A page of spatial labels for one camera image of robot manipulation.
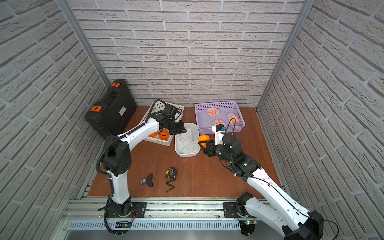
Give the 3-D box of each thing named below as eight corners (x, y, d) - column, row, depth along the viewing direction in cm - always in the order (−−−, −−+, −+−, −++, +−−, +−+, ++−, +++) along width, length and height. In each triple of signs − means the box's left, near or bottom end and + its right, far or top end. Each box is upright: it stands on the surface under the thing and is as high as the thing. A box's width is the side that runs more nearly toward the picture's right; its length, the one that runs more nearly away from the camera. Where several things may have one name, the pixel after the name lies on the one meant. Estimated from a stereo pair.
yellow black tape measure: (165, 183, 84) (164, 181, 81) (166, 169, 89) (166, 167, 86) (175, 183, 84) (175, 181, 81) (177, 169, 89) (176, 167, 87)
